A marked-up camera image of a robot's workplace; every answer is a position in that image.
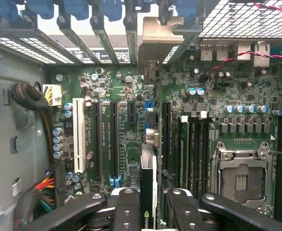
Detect blue expansion slot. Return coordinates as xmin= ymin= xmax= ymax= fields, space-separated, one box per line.
xmin=144 ymin=102 xmax=154 ymax=130

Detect coloured power wire bundle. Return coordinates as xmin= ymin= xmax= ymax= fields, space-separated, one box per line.
xmin=13 ymin=166 xmax=66 ymax=231

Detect short black expansion slot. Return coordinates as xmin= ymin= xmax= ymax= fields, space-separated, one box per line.
xmin=127 ymin=102 xmax=136 ymax=125

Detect silver CPU socket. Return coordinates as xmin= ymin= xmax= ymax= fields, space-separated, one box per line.
xmin=212 ymin=141 xmax=276 ymax=210

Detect black braided power cable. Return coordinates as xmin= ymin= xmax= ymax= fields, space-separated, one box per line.
xmin=10 ymin=81 xmax=60 ymax=169

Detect RAM slot white latches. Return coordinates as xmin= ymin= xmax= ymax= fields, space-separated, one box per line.
xmin=197 ymin=111 xmax=205 ymax=193

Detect metal expansion slot cover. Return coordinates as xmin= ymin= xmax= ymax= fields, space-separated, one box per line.
xmin=123 ymin=14 xmax=139 ymax=64
xmin=89 ymin=14 xmax=119 ymax=64
xmin=58 ymin=14 xmax=96 ymax=64

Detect white expansion slot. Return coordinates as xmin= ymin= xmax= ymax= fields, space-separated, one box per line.
xmin=73 ymin=98 xmax=87 ymax=174

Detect black open PC case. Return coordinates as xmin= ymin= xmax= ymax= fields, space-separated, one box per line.
xmin=0 ymin=0 xmax=282 ymax=231

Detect red black twisted wire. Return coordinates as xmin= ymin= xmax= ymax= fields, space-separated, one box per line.
xmin=204 ymin=49 xmax=282 ymax=81

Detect white power connector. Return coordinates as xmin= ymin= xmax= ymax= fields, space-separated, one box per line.
xmin=42 ymin=83 xmax=62 ymax=108

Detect green motherboard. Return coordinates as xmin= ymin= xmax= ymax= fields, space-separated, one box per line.
xmin=49 ymin=42 xmax=282 ymax=218

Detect RAM slot black latches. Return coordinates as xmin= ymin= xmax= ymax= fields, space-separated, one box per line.
xmin=204 ymin=119 xmax=210 ymax=193
xmin=274 ymin=113 xmax=282 ymax=212
xmin=190 ymin=119 xmax=197 ymax=193

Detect long black expansion slot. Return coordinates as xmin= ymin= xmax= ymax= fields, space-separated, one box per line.
xmin=161 ymin=102 xmax=171 ymax=169
xmin=93 ymin=102 xmax=103 ymax=179
xmin=110 ymin=102 xmax=120 ymax=180

